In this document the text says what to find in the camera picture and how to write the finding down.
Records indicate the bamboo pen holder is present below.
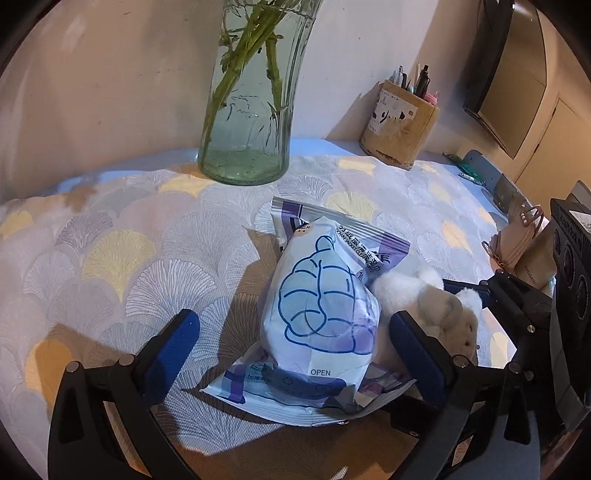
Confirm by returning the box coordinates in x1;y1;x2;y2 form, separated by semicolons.
359;80;440;172

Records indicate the glass vase with green stems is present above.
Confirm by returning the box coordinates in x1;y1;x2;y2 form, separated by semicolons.
197;0;325;186

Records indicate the white blue wipes packet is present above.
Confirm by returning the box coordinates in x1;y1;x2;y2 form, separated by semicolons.
257;216;382;378

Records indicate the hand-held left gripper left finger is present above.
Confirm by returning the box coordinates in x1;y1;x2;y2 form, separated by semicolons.
46;308;202;480

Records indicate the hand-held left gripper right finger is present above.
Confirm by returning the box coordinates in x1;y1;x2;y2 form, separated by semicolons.
389;310;546;480

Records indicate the black television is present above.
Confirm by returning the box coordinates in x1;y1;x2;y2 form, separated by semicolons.
463;0;549;160

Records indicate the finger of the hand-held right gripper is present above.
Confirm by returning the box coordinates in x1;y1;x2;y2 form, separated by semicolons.
442;271;555;311
489;308;554;370

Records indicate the tan purse with key ring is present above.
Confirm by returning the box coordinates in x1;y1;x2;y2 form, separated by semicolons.
481;191;546;271

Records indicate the green flat packet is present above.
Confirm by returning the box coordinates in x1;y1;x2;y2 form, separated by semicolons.
444;154;486;182

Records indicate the purple striped wipes packet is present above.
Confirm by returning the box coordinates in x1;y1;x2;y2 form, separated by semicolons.
200;196;417;428

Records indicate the white plush toy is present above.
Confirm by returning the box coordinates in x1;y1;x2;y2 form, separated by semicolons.
368;266;486;370

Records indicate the blue grey chair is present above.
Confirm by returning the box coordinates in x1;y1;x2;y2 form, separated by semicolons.
462;149;526;214

